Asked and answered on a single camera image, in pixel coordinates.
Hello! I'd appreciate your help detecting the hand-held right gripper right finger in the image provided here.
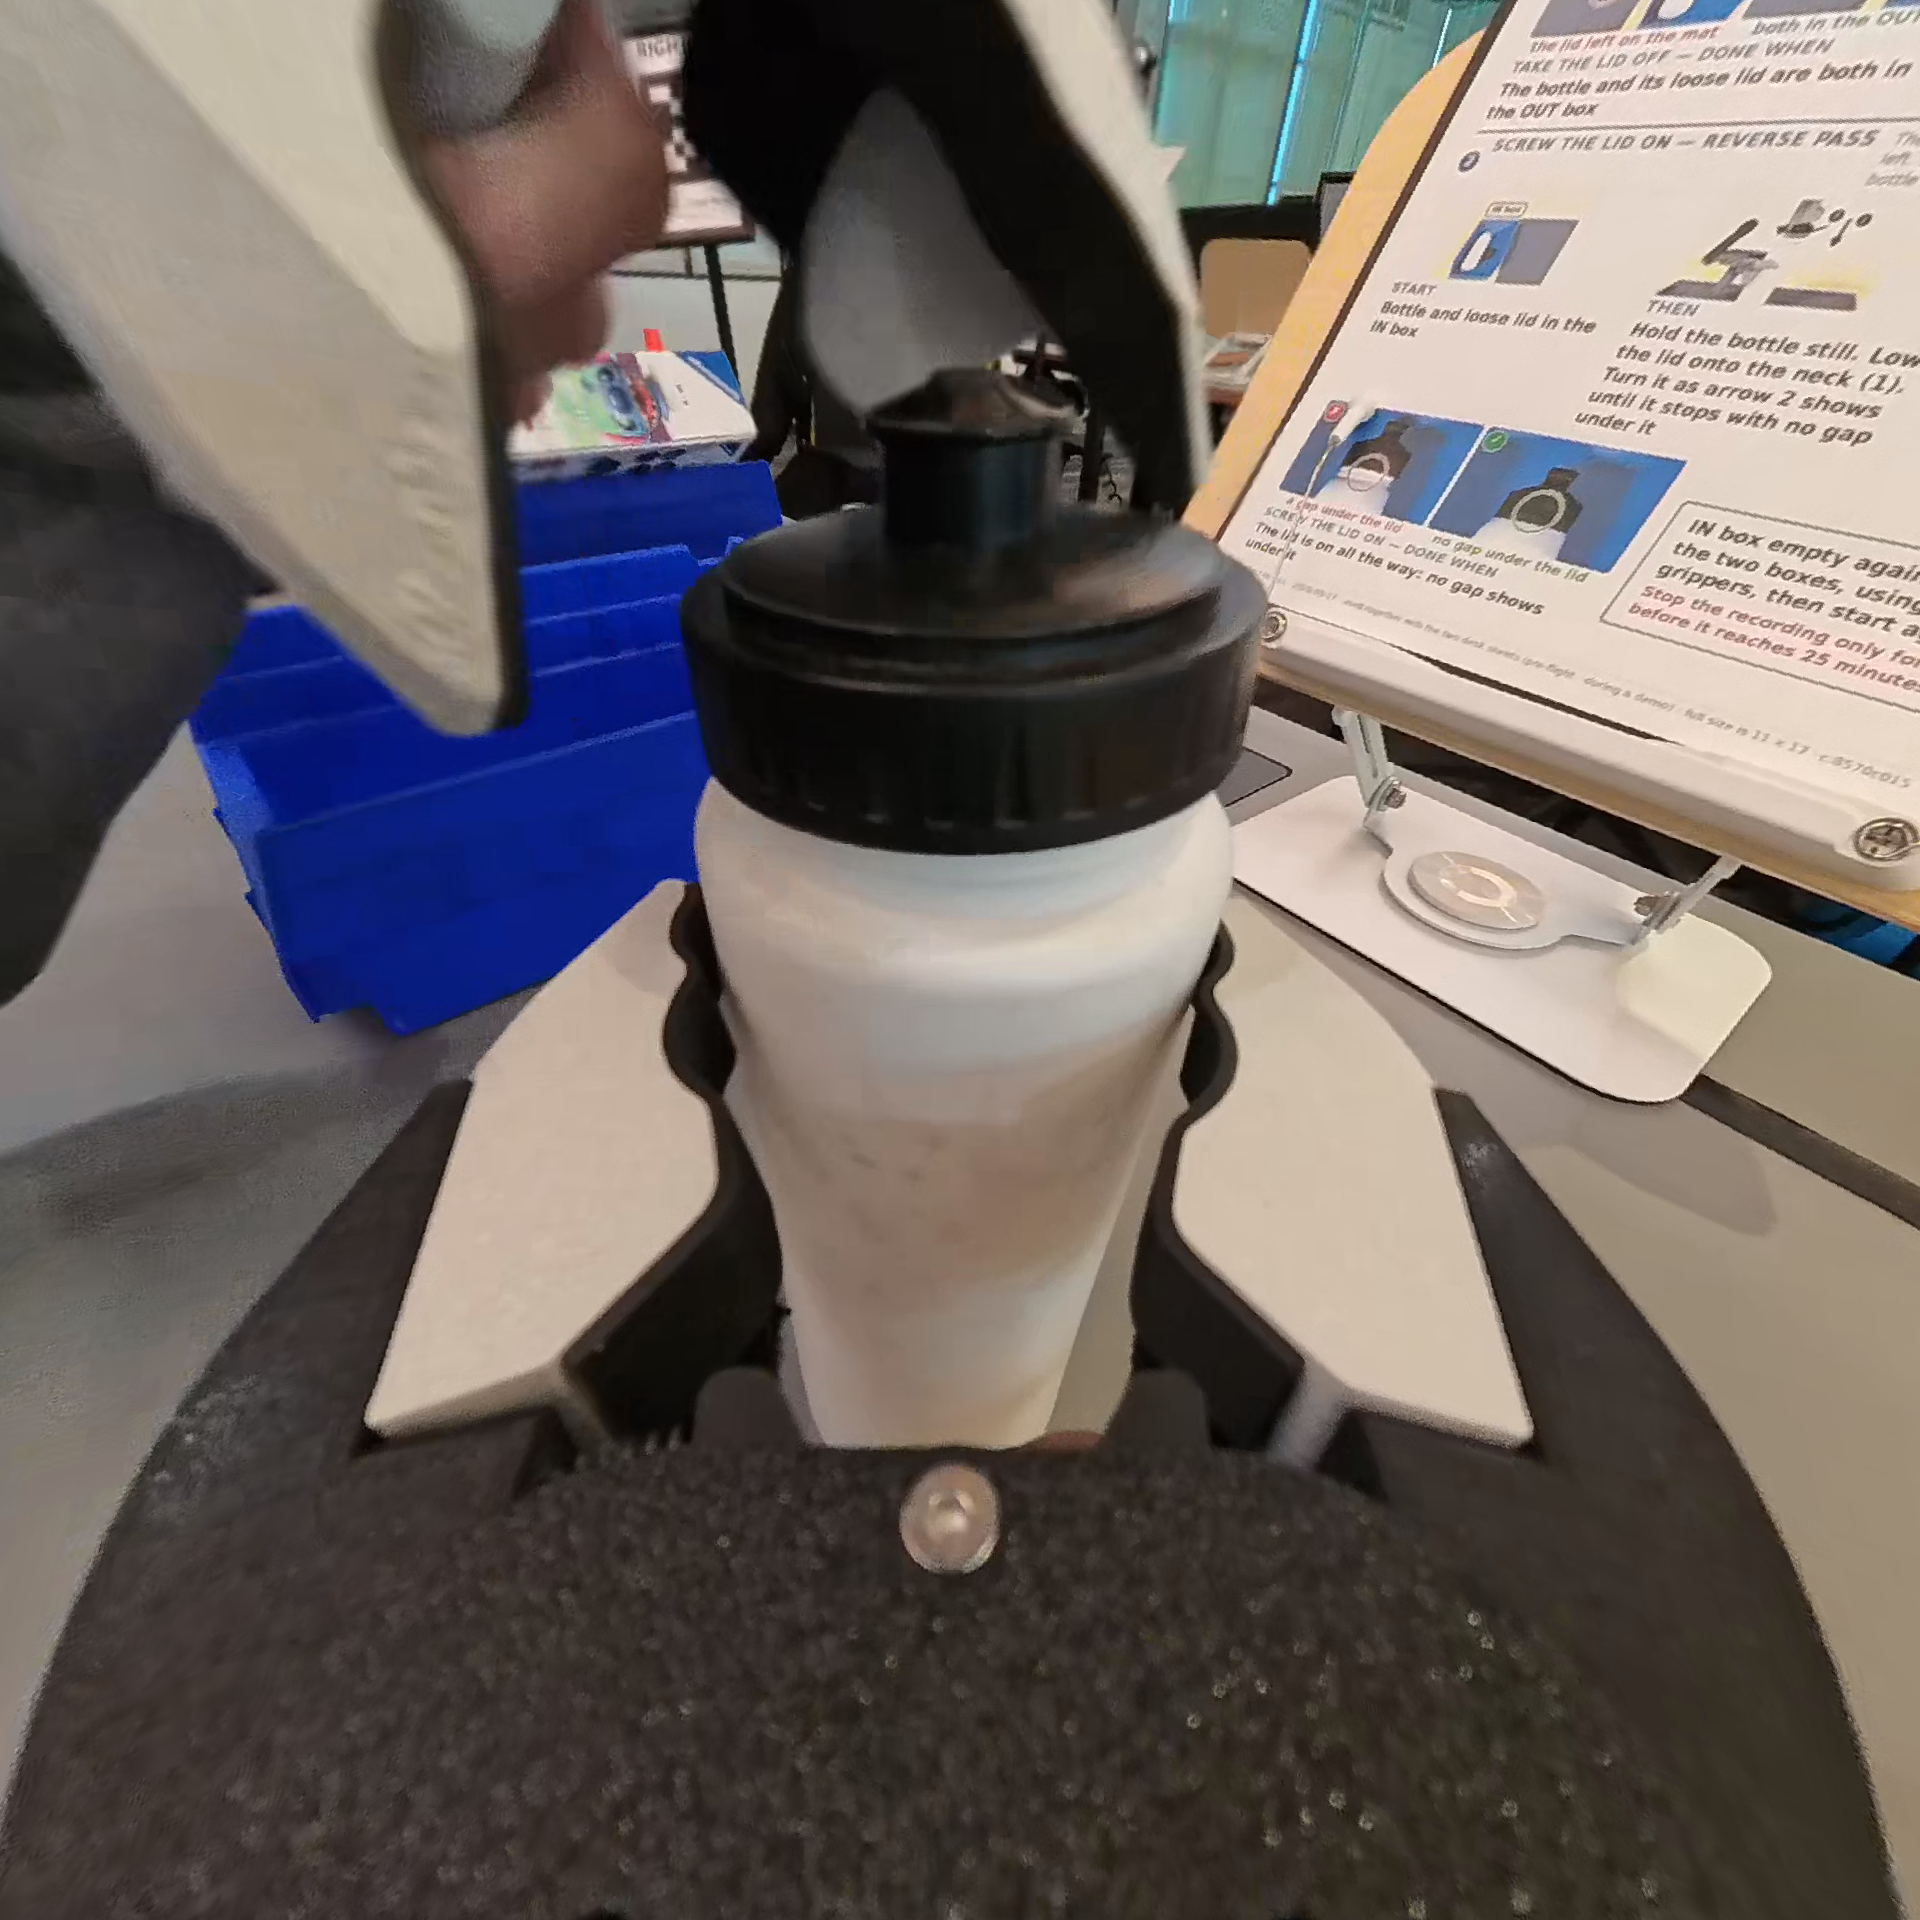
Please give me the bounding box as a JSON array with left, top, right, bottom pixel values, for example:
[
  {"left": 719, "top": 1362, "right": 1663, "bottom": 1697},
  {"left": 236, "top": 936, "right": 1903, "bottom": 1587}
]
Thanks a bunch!
[{"left": 1128, "top": 897, "right": 1541, "bottom": 1469}]

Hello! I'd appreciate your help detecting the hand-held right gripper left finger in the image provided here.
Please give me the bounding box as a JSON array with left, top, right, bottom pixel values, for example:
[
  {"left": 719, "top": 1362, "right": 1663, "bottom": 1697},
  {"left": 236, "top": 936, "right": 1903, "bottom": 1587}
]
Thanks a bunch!
[{"left": 364, "top": 882, "right": 791, "bottom": 1447}]

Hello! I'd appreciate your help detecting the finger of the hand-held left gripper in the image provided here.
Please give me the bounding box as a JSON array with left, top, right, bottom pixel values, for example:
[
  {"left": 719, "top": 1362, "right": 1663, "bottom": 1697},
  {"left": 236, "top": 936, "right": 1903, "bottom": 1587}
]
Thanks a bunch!
[
  {"left": 0, "top": 0, "right": 531, "bottom": 738},
  {"left": 794, "top": 0, "right": 1219, "bottom": 512}
]

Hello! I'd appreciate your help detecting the white plastic bottle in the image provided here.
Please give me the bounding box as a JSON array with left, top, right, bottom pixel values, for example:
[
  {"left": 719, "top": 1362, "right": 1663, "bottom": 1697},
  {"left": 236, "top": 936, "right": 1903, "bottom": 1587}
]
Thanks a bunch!
[{"left": 693, "top": 780, "right": 1240, "bottom": 1450}]

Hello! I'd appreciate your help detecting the black bottle lid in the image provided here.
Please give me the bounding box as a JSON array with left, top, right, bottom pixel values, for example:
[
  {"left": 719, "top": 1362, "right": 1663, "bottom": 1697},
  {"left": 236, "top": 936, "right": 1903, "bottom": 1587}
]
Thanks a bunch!
[{"left": 679, "top": 366, "right": 1267, "bottom": 858}]

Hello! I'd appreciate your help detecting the person's left forearm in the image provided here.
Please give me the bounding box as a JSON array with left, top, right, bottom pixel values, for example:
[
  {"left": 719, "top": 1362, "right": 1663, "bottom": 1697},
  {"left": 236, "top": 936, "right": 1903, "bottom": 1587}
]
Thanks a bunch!
[{"left": 0, "top": 255, "right": 289, "bottom": 1008}]

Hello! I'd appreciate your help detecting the person's left hand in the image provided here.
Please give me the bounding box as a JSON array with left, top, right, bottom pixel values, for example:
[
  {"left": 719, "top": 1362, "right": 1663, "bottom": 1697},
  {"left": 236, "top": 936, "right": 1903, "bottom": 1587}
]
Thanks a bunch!
[{"left": 427, "top": 0, "right": 671, "bottom": 439}]

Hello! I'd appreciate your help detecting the framed tag sign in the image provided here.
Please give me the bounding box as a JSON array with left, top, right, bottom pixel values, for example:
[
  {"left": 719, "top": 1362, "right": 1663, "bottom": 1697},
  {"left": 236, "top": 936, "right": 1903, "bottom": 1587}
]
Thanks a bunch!
[{"left": 623, "top": 26, "right": 757, "bottom": 246}]

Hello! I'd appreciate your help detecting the wooden clipboard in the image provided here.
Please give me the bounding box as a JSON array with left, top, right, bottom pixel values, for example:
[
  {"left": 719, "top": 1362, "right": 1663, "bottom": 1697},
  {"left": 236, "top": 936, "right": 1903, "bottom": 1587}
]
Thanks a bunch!
[{"left": 1185, "top": 31, "right": 1920, "bottom": 932}]

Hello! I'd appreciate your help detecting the colourful puzzle box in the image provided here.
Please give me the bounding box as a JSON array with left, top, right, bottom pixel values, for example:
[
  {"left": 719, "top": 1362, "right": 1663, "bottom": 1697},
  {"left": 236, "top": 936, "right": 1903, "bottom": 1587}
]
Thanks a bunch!
[{"left": 511, "top": 349, "right": 757, "bottom": 469}]

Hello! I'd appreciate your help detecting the white document stand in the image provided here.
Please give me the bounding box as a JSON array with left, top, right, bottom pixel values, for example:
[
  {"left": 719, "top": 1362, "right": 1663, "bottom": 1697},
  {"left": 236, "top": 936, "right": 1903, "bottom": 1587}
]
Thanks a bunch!
[{"left": 1231, "top": 713, "right": 1776, "bottom": 1104}]

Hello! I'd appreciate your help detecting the instruction sheet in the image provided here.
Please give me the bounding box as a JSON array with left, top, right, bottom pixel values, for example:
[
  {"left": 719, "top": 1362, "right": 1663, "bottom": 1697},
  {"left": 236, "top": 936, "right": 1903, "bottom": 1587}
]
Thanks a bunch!
[{"left": 1214, "top": 0, "right": 1920, "bottom": 790}]

